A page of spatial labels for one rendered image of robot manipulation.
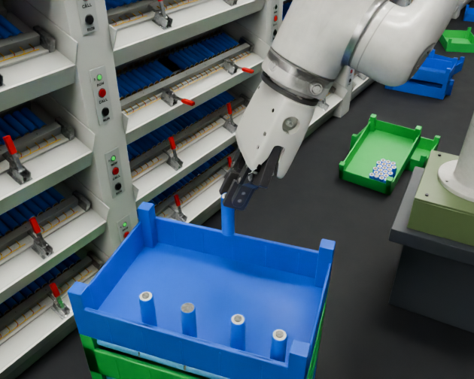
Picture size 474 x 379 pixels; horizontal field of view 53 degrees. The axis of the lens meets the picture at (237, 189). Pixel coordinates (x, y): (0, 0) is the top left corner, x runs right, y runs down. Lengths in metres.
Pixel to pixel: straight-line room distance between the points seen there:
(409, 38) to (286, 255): 0.35
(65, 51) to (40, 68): 0.06
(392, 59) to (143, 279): 0.46
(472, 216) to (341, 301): 0.43
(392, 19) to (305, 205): 1.22
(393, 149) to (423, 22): 1.45
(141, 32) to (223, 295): 0.66
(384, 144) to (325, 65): 1.45
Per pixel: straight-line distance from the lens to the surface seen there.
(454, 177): 1.25
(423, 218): 1.18
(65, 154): 1.06
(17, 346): 1.22
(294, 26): 0.54
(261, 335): 0.65
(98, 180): 1.12
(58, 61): 1.00
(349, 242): 1.56
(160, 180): 1.29
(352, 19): 0.52
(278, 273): 0.73
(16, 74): 0.96
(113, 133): 1.10
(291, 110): 0.54
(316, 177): 1.84
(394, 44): 0.52
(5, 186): 1.00
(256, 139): 0.56
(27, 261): 1.11
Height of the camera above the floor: 0.99
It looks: 35 degrees down
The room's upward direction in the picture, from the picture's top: straight up
